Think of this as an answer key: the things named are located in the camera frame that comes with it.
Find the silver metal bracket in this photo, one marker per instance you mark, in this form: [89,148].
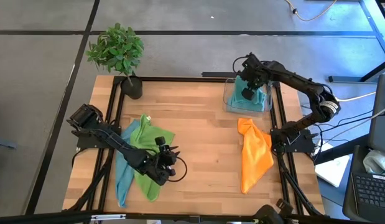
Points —
[108,217]

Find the crumpled pale plastic bag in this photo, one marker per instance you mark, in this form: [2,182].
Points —
[377,161]

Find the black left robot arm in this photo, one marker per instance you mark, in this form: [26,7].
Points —
[117,143]

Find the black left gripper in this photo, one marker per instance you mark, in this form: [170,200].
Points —
[162,165]

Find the clear plastic bin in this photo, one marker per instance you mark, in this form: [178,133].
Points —
[225,102]

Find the orange microfiber towel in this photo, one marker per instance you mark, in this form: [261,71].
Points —
[256,155]

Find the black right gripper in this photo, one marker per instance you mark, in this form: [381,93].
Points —
[254,74]

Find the black aluminium table frame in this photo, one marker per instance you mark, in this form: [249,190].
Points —
[179,79]

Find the green microfiber towel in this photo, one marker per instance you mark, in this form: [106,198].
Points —
[145,133]

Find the green plant in black pot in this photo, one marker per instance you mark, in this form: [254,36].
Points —
[117,49]

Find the black laptop computer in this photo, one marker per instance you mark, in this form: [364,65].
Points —
[372,193]

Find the black flat floor bar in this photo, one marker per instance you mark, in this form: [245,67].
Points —
[217,75]

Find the black desk frame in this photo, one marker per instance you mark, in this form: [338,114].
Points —
[344,78]

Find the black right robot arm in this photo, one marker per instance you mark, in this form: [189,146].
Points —
[298,82]

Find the teal microfiber towel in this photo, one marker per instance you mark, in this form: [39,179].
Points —
[261,95]

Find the light blue microfiber towel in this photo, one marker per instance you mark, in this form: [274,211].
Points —
[239,106]
[123,177]

